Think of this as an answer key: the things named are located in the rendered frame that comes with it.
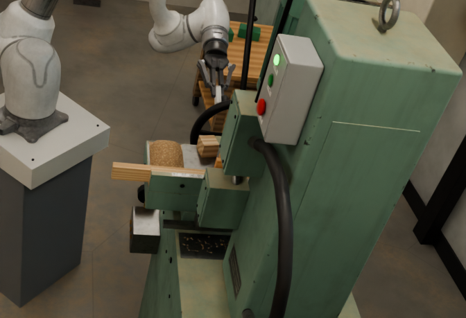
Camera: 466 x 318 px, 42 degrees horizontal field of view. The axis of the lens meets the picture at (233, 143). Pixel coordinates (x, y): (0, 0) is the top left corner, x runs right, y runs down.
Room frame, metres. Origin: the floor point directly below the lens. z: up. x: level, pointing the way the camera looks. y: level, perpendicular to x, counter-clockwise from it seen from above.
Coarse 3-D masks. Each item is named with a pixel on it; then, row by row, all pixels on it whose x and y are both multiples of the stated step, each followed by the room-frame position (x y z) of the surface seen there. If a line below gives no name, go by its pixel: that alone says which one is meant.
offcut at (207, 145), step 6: (198, 138) 1.36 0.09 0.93; (204, 138) 1.36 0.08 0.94; (210, 138) 1.37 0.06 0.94; (198, 144) 1.36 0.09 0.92; (204, 144) 1.33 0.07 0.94; (210, 144) 1.34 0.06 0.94; (216, 144) 1.35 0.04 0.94; (198, 150) 1.35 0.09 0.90; (204, 150) 1.33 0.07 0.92; (210, 150) 1.34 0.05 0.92; (216, 150) 1.35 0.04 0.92; (204, 156) 1.33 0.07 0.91; (210, 156) 1.34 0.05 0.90
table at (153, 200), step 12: (180, 144) 1.36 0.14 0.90; (144, 156) 1.31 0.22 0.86; (192, 156) 1.32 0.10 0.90; (216, 156) 1.35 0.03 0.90; (192, 168) 1.27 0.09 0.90; (204, 168) 1.28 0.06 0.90; (144, 192) 1.20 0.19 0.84; (156, 192) 1.14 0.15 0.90; (156, 204) 1.15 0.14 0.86; (168, 204) 1.15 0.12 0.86; (180, 204) 1.16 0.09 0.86; (192, 204) 1.17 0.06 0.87
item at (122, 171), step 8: (112, 168) 1.14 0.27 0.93; (120, 168) 1.15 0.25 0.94; (128, 168) 1.16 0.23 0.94; (136, 168) 1.16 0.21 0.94; (144, 168) 1.17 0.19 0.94; (168, 168) 1.20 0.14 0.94; (176, 168) 1.20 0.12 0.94; (184, 168) 1.21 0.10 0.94; (112, 176) 1.15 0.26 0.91; (120, 176) 1.15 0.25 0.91; (128, 176) 1.16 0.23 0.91; (136, 176) 1.16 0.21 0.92; (144, 176) 1.17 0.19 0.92
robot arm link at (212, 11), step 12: (204, 0) 1.97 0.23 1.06; (216, 0) 1.96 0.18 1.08; (192, 12) 1.94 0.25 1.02; (204, 12) 1.91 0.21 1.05; (216, 12) 1.90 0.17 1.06; (192, 24) 1.89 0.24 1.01; (204, 24) 1.87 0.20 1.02; (216, 24) 1.86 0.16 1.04; (228, 24) 1.90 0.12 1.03; (192, 36) 1.88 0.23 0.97
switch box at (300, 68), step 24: (288, 48) 0.91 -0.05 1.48; (312, 48) 0.94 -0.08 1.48; (288, 72) 0.87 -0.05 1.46; (312, 72) 0.88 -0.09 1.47; (264, 96) 0.93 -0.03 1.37; (288, 96) 0.87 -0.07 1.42; (312, 96) 0.88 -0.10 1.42; (264, 120) 0.89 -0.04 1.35; (288, 120) 0.87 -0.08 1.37; (288, 144) 0.88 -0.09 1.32
